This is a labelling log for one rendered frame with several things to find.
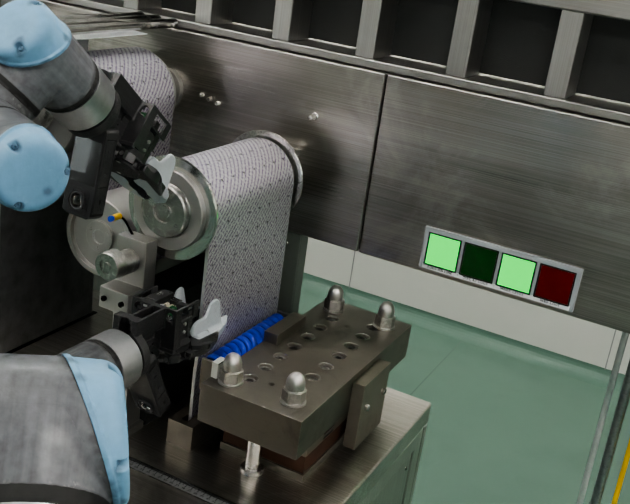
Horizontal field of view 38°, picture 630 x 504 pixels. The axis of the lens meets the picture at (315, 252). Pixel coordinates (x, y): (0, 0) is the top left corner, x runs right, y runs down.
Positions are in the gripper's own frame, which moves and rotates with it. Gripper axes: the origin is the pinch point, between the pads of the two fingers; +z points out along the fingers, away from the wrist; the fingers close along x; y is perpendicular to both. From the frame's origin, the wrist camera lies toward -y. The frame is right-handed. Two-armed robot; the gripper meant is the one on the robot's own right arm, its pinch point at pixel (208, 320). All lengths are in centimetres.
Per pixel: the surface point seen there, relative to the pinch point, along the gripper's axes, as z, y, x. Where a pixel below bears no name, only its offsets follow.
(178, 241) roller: -3.7, 12.0, 3.8
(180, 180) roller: -3.7, 20.7, 4.4
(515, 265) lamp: 29.2, 10.8, -35.4
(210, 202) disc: -2.7, 18.5, 0.0
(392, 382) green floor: 201, -109, 36
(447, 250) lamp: 29.2, 10.1, -24.5
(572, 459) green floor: 192, -109, -37
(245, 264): 8.8, 6.2, -0.1
